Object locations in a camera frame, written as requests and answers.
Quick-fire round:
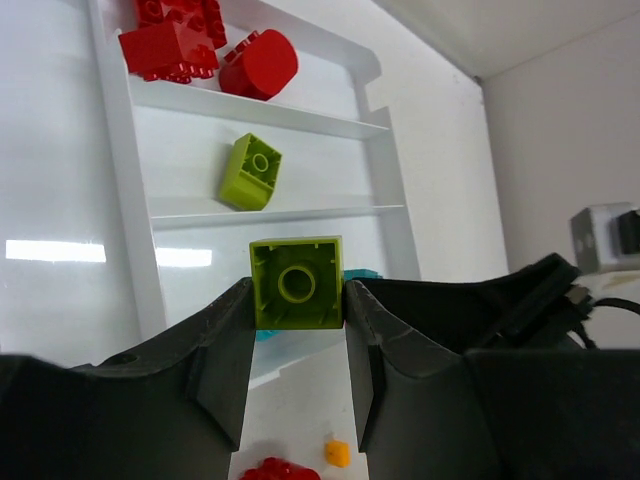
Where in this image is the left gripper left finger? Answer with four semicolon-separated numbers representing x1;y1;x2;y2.
74;277;255;452

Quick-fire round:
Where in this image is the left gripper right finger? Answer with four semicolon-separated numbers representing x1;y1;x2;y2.
343;279;465;453

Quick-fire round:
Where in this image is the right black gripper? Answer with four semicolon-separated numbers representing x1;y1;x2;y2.
364;253;639;350

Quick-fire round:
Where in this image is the red lego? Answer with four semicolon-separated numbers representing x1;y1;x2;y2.
240;457;321;480

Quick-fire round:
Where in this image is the lime green lego brick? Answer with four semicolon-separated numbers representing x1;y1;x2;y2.
218;133;282;211
249;236;344;331

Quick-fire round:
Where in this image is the red round lego brick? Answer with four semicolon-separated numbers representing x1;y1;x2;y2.
219;29;299;101

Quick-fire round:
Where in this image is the small red lego brick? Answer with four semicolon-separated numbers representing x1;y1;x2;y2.
119;21;219;84

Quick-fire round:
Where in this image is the teal square lego brick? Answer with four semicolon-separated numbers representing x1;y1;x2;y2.
255;330;281;342

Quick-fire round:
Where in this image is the red sloped lego brick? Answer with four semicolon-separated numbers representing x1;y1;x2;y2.
132;0;227;49

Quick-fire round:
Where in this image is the tiny orange lego stud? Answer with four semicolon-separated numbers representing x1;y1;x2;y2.
324;440;351;468

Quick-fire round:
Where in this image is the white divided sorting tray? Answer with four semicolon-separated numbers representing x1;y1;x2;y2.
0;0;421;391

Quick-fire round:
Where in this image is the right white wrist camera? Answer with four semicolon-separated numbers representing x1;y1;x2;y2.
570;202;639;275

